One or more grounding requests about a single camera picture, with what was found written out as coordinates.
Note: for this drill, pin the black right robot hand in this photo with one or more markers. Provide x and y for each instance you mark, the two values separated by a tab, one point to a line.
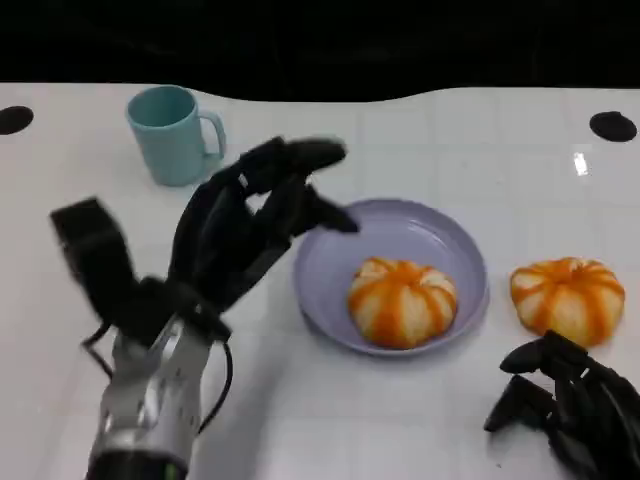
600	420

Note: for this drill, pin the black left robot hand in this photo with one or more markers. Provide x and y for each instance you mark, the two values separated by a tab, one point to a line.
220	235

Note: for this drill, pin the orange and white bread roll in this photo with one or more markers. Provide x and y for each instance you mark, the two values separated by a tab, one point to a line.
402	305
567	300

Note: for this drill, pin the pale green mug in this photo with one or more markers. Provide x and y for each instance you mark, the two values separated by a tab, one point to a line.
165	140

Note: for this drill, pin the lilac plate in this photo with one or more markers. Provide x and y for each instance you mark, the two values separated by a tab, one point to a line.
415	235

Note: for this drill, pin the black round table grommet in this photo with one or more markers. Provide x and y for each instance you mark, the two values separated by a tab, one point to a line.
15	120
613	126

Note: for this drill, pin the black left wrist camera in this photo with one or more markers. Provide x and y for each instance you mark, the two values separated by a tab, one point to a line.
90	240

